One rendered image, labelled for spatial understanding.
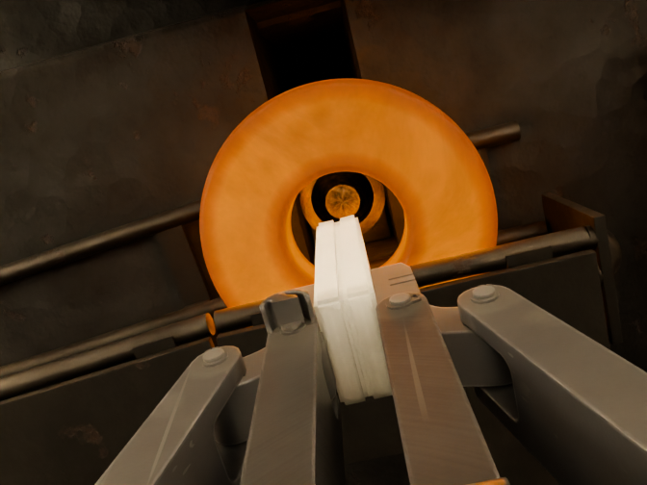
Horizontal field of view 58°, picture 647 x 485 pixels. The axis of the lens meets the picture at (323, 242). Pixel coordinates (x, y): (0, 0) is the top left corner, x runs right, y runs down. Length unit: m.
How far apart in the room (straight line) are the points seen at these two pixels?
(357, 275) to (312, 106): 0.16
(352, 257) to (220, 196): 0.15
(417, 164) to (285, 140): 0.07
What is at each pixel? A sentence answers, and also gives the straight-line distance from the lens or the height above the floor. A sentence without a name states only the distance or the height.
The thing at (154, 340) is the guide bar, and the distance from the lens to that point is 0.32.
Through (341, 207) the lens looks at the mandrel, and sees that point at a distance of 0.39.
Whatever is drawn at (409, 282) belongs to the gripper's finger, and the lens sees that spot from 0.16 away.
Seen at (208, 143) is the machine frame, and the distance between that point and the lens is 0.38.
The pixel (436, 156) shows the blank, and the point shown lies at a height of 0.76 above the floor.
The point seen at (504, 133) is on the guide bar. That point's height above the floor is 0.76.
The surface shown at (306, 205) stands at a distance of 0.41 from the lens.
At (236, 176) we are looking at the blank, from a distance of 0.30.
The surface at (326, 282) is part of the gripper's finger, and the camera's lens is 0.15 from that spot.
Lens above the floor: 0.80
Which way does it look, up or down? 13 degrees down
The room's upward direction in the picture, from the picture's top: 14 degrees counter-clockwise
